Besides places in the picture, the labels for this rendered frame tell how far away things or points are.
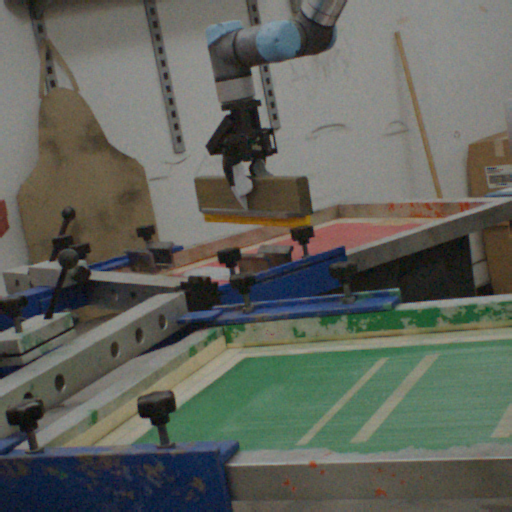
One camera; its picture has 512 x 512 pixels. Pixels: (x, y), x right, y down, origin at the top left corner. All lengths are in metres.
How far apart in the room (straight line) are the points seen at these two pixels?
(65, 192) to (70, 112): 0.29
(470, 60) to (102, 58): 1.95
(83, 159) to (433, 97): 1.85
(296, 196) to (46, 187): 2.16
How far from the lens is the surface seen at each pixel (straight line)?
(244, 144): 2.26
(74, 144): 4.30
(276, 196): 2.22
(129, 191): 4.41
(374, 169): 5.18
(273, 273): 1.98
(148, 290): 1.90
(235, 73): 2.25
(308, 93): 4.97
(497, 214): 2.36
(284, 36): 2.18
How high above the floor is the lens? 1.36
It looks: 10 degrees down
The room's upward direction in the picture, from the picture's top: 11 degrees counter-clockwise
